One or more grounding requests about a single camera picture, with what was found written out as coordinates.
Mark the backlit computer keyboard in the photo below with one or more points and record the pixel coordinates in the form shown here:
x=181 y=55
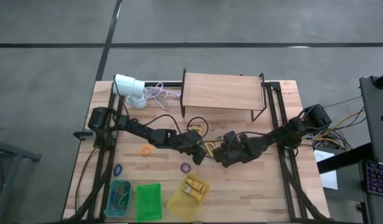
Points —
x=379 y=179

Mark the dark grey computer panel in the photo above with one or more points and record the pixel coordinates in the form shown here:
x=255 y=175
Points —
x=376 y=118

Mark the purple coil wristband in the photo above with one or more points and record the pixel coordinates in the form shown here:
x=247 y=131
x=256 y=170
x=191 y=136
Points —
x=181 y=168

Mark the yellow translucent plastic bin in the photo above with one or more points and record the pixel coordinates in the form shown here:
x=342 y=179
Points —
x=182 y=208

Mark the wooden shelf riser black legs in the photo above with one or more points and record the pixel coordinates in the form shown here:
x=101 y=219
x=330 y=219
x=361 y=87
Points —
x=222 y=91

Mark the green plastic basket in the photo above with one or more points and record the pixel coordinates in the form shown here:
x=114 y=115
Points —
x=149 y=202

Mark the blue coil wristband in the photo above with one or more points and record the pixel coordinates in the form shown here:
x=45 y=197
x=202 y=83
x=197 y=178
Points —
x=115 y=170

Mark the black pole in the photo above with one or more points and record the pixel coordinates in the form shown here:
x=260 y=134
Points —
x=382 y=81

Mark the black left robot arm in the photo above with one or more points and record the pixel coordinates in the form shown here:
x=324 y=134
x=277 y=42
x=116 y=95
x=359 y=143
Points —
x=141 y=130

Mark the grey metal cart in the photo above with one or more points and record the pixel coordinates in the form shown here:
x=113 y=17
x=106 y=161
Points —
x=10 y=152

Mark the black aluminium table frame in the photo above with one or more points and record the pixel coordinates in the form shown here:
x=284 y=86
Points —
x=175 y=84

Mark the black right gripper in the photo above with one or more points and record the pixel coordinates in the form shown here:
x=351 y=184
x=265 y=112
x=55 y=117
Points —
x=238 y=149

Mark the white paper sheet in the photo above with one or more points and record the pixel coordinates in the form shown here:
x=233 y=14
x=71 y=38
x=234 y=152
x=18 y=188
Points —
x=329 y=182

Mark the white desk lamp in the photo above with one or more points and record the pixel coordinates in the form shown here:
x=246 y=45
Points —
x=127 y=85

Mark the orange coil wristband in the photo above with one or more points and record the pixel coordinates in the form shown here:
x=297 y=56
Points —
x=142 y=151

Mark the black desk bar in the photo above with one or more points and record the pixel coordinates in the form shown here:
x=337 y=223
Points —
x=343 y=158

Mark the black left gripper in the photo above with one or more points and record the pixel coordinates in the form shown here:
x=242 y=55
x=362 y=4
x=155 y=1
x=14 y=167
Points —
x=188 y=141

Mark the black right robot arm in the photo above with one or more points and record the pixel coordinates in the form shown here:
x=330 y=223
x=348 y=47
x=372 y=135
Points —
x=272 y=137

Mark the teal plastic bin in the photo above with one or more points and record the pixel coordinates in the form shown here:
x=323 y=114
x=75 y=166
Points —
x=116 y=213

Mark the large orange rubber band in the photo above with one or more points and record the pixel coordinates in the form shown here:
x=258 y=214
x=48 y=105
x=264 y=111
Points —
x=117 y=195

